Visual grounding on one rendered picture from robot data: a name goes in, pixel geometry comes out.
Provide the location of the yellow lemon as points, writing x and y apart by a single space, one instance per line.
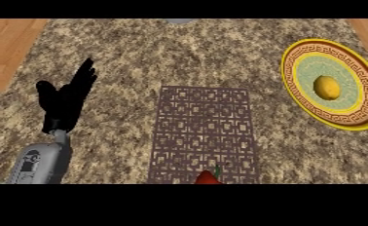
327 87

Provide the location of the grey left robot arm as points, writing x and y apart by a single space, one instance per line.
40 161

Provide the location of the grey rounded object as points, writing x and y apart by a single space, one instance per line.
179 20

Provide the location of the red pepper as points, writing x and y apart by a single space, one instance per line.
207 178

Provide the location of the yellow patterned plate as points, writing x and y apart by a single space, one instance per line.
306 83

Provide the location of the brown patterned placemat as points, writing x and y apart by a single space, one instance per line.
203 132

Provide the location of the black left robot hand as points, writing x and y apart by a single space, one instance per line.
64 100

